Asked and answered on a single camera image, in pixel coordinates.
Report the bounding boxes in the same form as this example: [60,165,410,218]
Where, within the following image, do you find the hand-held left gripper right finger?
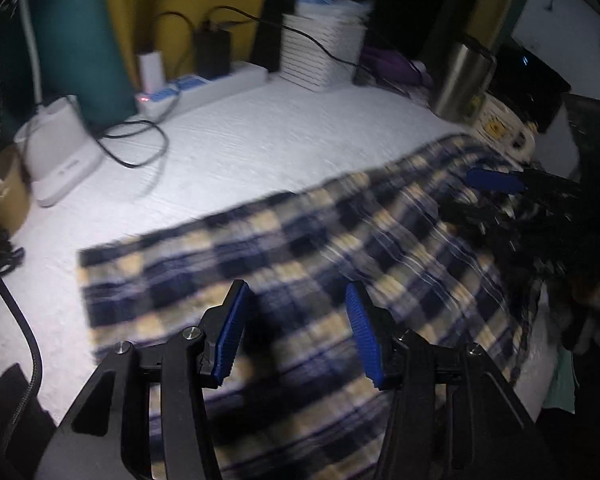
[345,281,568,480]

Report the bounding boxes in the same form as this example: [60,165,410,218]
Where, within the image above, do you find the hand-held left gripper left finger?
[32,279,251,480]

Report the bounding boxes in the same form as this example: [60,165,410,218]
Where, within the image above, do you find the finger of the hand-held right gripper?
[440,199,513,232]
[466,166,581,201]

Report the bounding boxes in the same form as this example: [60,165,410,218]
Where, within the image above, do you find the plaid pants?
[77,132,546,480]

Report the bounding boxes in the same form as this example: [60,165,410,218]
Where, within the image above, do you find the steel tumbler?
[432,35,497,122]

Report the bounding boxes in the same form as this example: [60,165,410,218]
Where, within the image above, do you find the light green cloth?
[542,347,577,413]

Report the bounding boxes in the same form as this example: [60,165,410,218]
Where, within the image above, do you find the purple item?
[362,45,431,86]

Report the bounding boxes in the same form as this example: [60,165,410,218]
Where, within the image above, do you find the yellow curtain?
[450,0,526,56]
[100,0,276,81]

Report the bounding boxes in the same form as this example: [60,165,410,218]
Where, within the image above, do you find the white textured tablecloth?
[0,80,561,480]

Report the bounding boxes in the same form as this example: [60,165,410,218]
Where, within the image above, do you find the white slatted basket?
[280,2,368,92]

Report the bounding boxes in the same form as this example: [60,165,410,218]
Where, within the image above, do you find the white desk lamp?
[14,0,103,208]

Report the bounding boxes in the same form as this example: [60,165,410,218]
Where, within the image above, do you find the white power strip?
[136,60,268,116]

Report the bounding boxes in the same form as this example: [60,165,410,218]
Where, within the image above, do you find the cardboard box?
[0,147,31,231]

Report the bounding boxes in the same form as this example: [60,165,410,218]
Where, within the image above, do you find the white charger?
[139,50,165,93]

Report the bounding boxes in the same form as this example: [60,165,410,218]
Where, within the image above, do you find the black power adapter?
[194,22,232,79]

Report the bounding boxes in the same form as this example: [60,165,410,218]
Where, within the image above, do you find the teal curtain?
[25,0,138,126]

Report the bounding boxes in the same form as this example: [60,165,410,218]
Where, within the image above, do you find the thick black cable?
[0,240,45,456]

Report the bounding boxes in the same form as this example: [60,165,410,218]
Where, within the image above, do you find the black charger cable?
[94,10,201,168]

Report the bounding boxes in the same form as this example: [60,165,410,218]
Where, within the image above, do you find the coiled black cable bundle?
[0,225,26,281]

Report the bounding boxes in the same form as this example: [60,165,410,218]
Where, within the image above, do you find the black adapter cable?
[202,6,361,68]

